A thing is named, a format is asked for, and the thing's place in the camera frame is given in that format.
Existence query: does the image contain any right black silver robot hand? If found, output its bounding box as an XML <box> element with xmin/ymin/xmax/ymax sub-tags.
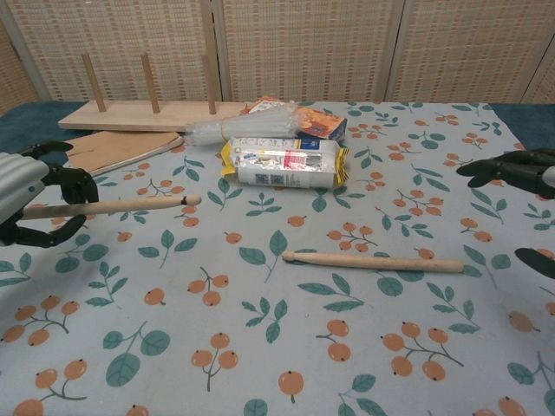
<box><xmin>456</xmin><ymin>148</ymin><xmax>555</xmax><ymax>278</ymax></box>

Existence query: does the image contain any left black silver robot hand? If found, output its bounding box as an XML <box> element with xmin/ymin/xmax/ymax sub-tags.
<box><xmin>0</xmin><ymin>140</ymin><xmax>100</xmax><ymax>249</ymax></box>

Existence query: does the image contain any wooden drumstick with black mark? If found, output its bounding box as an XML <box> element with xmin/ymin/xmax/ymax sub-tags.
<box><xmin>21</xmin><ymin>194</ymin><xmax>203</xmax><ymax>221</ymax></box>

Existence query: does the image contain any wooden cutting board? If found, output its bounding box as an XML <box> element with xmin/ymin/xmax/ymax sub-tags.
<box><xmin>64</xmin><ymin>130</ymin><xmax>186</xmax><ymax>177</ymax></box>

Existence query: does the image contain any wooden board with three pegs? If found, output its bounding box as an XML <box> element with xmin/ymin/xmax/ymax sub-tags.
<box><xmin>57</xmin><ymin>52</ymin><xmax>251</xmax><ymax>131</ymax></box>

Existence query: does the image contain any plain wooden drumstick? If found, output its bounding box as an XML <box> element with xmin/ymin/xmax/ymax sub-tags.
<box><xmin>281</xmin><ymin>250</ymin><xmax>465</xmax><ymax>274</ymax></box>

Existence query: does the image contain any orange snack box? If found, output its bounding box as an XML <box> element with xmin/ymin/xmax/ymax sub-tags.
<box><xmin>242</xmin><ymin>97</ymin><xmax>349</xmax><ymax>142</ymax></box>

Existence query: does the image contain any clear plastic cup stack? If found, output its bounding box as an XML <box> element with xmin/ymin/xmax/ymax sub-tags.
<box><xmin>185</xmin><ymin>106</ymin><xmax>300</xmax><ymax>148</ymax></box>

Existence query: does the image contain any white yellow snack pack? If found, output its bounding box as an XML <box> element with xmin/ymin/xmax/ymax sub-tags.
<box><xmin>219</xmin><ymin>136</ymin><xmax>351</xmax><ymax>190</ymax></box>

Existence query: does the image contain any woven bamboo folding screen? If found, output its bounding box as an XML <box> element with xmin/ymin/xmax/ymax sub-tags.
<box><xmin>0</xmin><ymin>0</ymin><xmax>555</xmax><ymax>116</ymax></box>

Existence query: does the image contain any floral leaf berry tablecloth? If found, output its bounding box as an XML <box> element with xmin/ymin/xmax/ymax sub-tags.
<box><xmin>0</xmin><ymin>101</ymin><xmax>555</xmax><ymax>416</ymax></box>

